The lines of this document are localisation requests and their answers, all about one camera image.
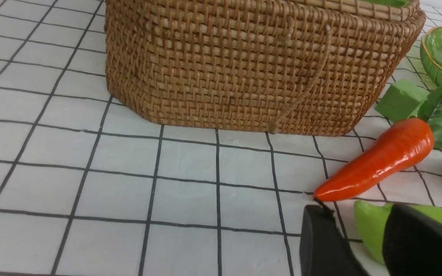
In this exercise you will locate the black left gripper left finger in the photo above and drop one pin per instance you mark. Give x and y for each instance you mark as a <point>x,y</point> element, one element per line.
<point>323,250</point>

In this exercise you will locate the green foam cube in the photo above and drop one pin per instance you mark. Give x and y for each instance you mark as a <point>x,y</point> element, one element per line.
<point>401,101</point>

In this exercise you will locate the white checkered tablecloth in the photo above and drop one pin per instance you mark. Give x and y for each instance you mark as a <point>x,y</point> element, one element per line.
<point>87,188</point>

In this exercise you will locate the woven wicker basket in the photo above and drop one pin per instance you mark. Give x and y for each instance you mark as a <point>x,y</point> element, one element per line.
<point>303,67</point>

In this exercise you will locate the orange toy carrot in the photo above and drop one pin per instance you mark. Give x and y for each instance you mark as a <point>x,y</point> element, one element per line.
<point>406,143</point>

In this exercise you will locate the green basket lining cloth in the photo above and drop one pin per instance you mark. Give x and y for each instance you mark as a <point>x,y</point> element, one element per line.
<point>391,3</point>

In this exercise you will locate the green toy pepper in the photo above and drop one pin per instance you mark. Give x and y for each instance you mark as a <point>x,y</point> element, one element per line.
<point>370,221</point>

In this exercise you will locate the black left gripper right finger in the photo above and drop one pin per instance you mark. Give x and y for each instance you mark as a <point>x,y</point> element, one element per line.
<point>412,244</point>

